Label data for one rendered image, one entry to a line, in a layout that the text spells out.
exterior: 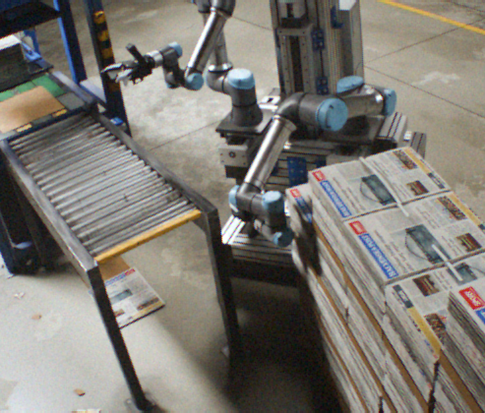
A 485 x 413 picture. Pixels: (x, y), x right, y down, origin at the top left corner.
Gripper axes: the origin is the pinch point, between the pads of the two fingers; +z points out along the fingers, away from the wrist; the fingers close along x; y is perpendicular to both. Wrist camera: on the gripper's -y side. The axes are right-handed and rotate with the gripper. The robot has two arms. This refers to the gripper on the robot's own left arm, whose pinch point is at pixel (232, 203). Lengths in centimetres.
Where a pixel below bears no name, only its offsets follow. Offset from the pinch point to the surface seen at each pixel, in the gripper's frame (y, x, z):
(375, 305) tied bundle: 16, 9, -91
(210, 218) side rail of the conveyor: 0.7, 12.5, -3.8
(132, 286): -75, 29, 72
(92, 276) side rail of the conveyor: 0, 62, -4
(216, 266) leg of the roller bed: -22.8, 13.4, -3.2
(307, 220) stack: 6.4, -8.7, -36.2
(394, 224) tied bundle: 30, -8, -81
